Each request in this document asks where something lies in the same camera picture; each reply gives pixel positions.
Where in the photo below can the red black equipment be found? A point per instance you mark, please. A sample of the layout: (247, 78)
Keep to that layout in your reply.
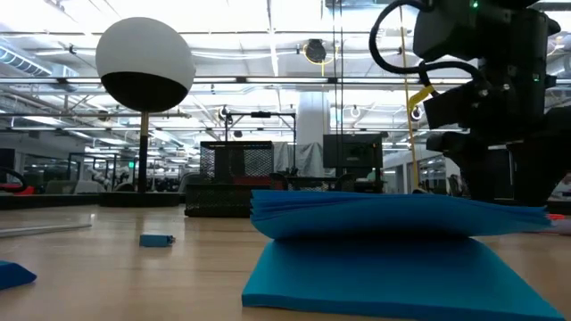
(13, 189)

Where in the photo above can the blue sticky note pad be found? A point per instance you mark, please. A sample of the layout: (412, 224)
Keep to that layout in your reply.
(379, 276)

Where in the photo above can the black mesh desk organizer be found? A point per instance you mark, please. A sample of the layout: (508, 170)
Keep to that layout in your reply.
(218, 203)

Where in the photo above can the blue eraser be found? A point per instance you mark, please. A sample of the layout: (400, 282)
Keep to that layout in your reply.
(13, 274)

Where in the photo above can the grey cloth cover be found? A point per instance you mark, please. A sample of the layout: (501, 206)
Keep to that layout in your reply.
(308, 160)

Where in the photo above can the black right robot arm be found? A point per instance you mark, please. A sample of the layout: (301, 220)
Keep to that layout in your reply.
(490, 27)

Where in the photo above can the small blue block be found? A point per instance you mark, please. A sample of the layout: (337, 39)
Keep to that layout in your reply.
(155, 241)

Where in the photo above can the black table frame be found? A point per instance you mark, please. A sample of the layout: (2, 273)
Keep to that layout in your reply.
(44, 201)

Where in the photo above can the black monitor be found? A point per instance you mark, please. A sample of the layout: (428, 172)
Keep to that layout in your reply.
(352, 151)

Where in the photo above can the black frame rig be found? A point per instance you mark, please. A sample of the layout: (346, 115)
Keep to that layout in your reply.
(261, 114)

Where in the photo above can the white globe lamp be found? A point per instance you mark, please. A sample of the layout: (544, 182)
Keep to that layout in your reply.
(145, 58)

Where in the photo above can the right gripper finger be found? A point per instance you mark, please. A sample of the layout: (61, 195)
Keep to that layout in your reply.
(540, 169)
(482, 169)

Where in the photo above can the small black ceiling reel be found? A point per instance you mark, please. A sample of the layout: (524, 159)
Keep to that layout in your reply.
(416, 113)
(223, 113)

